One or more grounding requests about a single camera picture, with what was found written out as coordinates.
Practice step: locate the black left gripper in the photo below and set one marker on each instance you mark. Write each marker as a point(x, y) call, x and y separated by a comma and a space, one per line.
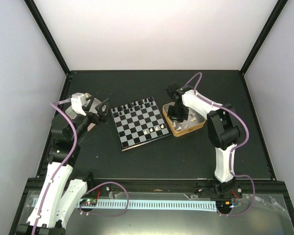
point(102, 115)

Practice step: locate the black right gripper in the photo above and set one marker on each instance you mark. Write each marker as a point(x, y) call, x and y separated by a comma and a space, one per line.
point(180, 119)

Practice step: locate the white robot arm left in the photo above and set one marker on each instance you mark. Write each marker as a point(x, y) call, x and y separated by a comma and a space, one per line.
point(63, 187)

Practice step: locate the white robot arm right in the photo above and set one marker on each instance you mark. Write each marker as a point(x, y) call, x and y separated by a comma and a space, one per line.
point(223, 129)

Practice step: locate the gold metal tin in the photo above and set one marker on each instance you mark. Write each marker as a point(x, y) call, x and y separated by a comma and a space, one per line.
point(194, 122)

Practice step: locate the pink metal tin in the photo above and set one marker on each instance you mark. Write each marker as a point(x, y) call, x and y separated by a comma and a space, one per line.
point(75, 117)

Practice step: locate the black white chessboard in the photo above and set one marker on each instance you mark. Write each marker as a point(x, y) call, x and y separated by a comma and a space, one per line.
point(131, 119)

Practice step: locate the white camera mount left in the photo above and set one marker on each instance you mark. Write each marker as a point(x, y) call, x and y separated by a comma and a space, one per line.
point(78, 100)

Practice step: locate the white slotted cable duct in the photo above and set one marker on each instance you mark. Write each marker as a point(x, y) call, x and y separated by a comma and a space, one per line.
point(132, 204)

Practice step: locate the black front rail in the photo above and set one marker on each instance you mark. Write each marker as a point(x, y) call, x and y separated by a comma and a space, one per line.
point(193, 186)

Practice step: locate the black frame post left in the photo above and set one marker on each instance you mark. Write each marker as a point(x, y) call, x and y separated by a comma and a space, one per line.
point(47, 34)

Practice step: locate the black frame post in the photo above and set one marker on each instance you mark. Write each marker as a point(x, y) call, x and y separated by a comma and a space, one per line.
point(47, 34)
point(274, 15)

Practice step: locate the black frame post right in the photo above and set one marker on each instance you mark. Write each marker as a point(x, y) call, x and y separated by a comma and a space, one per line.
point(274, 15)

